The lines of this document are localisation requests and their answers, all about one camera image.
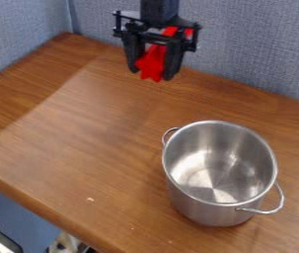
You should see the stainless steel pot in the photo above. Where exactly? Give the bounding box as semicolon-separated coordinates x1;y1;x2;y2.
161;120;285;226

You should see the red plastic block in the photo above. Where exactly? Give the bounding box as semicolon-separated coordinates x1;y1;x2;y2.
137;27;194;82

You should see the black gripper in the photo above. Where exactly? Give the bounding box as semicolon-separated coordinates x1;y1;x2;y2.
113;0;202;81

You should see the pale object under table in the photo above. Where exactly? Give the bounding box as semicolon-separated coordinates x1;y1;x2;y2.
46;232;98;253

